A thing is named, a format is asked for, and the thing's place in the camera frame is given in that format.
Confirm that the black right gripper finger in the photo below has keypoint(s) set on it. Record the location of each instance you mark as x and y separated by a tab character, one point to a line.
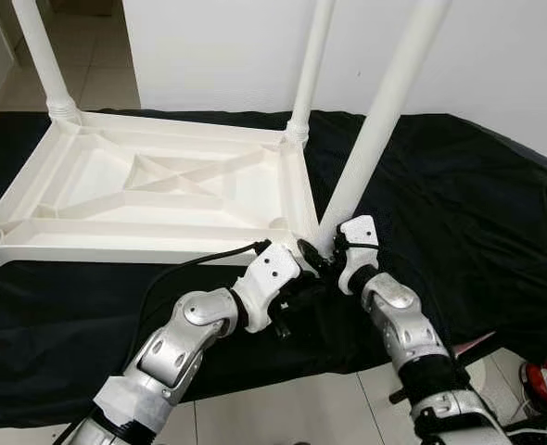
309	253

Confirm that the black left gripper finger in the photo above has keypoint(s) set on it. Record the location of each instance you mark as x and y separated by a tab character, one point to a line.
315	287

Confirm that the white plastic children table top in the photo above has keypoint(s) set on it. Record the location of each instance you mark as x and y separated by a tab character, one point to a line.
116	176

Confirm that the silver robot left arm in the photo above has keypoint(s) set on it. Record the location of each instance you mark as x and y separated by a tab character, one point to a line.
176	343

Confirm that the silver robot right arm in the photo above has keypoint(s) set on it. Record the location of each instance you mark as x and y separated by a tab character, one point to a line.
403	324

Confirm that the black tablecloth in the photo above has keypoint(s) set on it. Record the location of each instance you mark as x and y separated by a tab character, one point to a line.
477	204

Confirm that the pink flat board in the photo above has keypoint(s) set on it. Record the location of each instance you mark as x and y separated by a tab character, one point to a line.
473	345

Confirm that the white round stand base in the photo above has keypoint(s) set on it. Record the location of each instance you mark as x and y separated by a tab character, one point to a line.
505	380

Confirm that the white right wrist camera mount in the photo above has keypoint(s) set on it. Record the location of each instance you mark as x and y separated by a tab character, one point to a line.
359	241

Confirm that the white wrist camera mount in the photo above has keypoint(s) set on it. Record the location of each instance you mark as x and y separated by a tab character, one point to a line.
359	241
273	269

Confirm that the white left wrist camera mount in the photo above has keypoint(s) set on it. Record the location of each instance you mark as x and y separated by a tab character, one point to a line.
273	269

